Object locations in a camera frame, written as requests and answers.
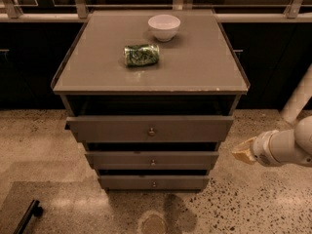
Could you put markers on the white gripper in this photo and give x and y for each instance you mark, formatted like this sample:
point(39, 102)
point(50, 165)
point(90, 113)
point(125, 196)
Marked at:
point(262, 150)

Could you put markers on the grey top drawer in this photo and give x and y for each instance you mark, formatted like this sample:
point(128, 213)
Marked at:
point(180, 128)

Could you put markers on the grey drawer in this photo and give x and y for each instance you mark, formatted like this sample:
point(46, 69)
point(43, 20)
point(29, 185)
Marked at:
point(180, 128)
point(152, 160)
point(157, 182)

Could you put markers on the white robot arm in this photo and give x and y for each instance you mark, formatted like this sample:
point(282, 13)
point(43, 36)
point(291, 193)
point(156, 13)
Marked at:
point(293, 146)

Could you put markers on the grey drawer cabinet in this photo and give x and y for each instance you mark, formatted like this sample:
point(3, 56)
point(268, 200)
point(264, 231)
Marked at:
point(197, 74)

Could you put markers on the grey bottom drawer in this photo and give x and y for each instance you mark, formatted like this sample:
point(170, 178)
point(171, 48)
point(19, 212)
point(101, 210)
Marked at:
point(157, 182)

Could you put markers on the grey middle drawer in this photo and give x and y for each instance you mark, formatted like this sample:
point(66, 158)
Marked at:
point(152, 160)

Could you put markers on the white ceramic bowl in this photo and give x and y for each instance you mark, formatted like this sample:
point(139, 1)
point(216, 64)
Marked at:
point(164, 27)

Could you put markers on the black bar handle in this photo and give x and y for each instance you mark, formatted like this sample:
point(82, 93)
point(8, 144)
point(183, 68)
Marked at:
point(34, 209)

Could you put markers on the metal railing frame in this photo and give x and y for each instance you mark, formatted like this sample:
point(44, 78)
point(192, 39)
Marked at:
point(223, 10)

